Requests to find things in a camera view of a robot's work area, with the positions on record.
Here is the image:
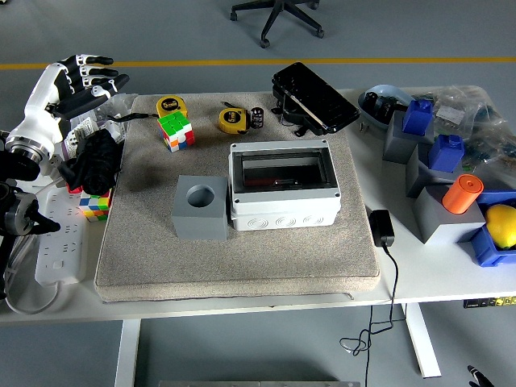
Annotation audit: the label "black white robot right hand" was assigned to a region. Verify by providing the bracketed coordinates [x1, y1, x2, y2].
[466, 364, 491, 387]

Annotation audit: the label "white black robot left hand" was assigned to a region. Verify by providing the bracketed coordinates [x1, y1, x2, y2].
[7, 54, 131, 162]

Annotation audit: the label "grey junction box with lid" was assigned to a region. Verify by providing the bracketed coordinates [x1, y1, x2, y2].
[227, 139, 342, 231]

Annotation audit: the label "white labelled circuit breaker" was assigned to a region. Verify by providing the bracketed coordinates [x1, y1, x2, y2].
[66, 116, 102, 149]

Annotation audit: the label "white table leg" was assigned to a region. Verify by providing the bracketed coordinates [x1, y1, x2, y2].
[401, 302, 441, 379]
[114, 320, 142, 387]

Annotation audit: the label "black table control panel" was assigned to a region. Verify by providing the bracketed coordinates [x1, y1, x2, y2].
[462, 296, 516, 310]

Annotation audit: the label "black cloth bundle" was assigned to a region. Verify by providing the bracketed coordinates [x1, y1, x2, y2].
[58, 128, 124, 195]

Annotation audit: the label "clear plastic parts bags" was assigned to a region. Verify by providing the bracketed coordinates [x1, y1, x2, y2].
[60, 93, 138, 142]

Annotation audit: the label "colourful puzzle cube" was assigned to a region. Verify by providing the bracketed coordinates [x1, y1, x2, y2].
[78, 189, 113, 222]
[156, 111, 195, 153]

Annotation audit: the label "blue storage bin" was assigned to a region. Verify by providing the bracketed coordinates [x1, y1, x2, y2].
[467, 189, 516, 268]

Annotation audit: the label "yellow tape measure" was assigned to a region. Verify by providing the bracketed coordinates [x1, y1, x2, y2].
[105, 95, 189, 122]
[218, 101, 250, 135]

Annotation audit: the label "white power strip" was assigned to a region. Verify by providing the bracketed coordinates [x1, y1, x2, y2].
[34, 189, 88, 287]

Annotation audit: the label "yellow lemon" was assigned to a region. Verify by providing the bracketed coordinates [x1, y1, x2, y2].
[483, 204, 516, 249]

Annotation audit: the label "grey holder block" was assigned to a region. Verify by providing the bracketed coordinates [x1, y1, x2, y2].
[381, 110, 436, 164]
[405, 140, 464, 198]
[411, 183, 487, 245]

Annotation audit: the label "black power adapter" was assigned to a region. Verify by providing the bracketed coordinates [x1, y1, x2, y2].
[368, 209, 396, 248]

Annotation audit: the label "grey block with round hole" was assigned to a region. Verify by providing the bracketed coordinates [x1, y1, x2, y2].
[171, 174, 230, 242]

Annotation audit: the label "blue plastic bottle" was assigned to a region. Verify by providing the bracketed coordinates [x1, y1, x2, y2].
[427, 134, 465, 173]
[401, 98, 435, 136]

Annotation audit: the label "beige foam mat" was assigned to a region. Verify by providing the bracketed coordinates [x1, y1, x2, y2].
[93, 92, 382, 304]

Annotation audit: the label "clear bags of components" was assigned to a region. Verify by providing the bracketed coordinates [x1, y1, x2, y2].
[410, 83, 516, 190]

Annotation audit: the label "black office chair base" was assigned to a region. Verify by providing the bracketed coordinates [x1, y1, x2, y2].
[229, 0, 326, 49]

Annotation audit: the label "light blue bowl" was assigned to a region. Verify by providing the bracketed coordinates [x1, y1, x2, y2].
[357, 84, 416, 132]

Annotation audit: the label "black adapter cord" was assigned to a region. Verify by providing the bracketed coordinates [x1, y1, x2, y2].
[339, 243, 408, 387]

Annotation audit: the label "white power cable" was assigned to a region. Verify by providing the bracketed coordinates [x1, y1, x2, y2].
[2, 233, 61, 315]

